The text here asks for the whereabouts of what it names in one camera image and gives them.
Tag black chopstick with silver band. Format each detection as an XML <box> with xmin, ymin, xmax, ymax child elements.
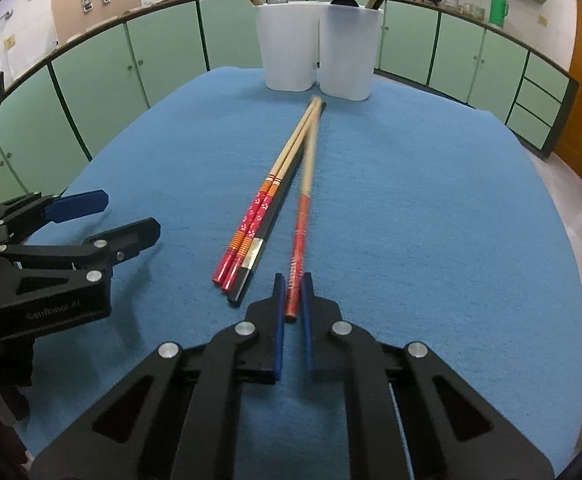
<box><xmin>227</xmin><ymin>100</ymin><xmax>328</xmax><ymax>307</ymax></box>

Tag red flower-patterned bamboo chopstick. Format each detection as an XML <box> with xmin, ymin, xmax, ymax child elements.
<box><xmin>221</xmin><ymin>100</ymin><xmax>323</xmax><ymax>292</ymax></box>
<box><xmin>212</xmin><ymin>96</ymin><xmax>319</xmax><ymax>283</ymax></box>

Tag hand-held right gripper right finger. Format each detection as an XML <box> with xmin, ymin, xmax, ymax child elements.
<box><xmin>301</xmin><ymin>272</ymin><xmax>556</xmax><ymax>480</ymax></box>

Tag glass jars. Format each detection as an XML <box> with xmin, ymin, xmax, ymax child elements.
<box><xmin>443</xmin><ymin>0</ymin><xmax>486</xmax><ymax>20</ymax></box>

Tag green base cabinets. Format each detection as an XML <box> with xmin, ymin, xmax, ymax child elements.
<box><xmin>0</xmin><ymin>0</ymin><xmax>579</xmax><ymax>241</ymax></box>

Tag green thermos flask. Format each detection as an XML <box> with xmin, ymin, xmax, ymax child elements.
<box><xmin>488</xmin><ymin>0</ymin><xmax>510</xmax><ymax>27</ymax></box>

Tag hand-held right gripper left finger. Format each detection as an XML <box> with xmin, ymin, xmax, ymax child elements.
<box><xmin>28</xmin><ymin>272</ymin><xmax>287</xmax><ymax>480</ymax></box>

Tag blue table mat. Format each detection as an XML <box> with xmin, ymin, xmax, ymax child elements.
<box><xmin>11</xmin><ymin>66</ymin><xmax>582</xmax><ymax>480</ymax></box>

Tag white double utensil holder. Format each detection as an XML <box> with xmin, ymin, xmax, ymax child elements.
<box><xmin>255</xmin><ymin>1</ymin><xmax>386</xmax><ymax>101</ymax></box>

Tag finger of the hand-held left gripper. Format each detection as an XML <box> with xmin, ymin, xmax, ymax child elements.
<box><xmin>0</xmin><ymin>217</ymin><xmax>162</xmax><ymax>283</ymax></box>
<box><xmin>0</xmin><ymin>189</ymin><xmax>109</xmax><ymax>248</ymax></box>

